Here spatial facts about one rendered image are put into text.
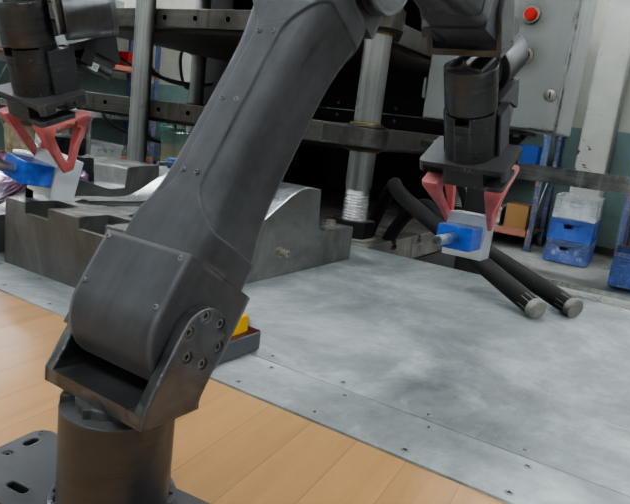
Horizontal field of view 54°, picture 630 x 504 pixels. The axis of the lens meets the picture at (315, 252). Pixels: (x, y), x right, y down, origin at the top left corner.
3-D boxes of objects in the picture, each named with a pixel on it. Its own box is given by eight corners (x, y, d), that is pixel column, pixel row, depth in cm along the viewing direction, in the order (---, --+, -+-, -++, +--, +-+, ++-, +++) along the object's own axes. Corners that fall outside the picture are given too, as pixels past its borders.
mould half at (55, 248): (135, 311, 71) (143, 194, 68) (4, 261, 84) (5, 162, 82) (349, 259, 113) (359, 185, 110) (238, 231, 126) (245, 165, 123)
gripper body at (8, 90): (41, 89, 80) (28, 29, 76) (91, 107, 75) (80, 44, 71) (-7, 102, 75) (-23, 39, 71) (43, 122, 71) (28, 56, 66)
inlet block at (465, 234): (454, 269, 67) (463, 220, 66) (411, 259, 70) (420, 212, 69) (488, 258, 78) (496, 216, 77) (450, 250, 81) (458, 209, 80)
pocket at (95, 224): (105, 256, 73) (106, 225, 72) (76, 246, 76) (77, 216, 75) (135, 251, 77) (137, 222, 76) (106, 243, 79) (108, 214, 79)
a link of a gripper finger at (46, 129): (68, 152, 83) (53, 83, 78) (101, 167, 80) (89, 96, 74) (21, 169, 78) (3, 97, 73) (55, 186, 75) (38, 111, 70)
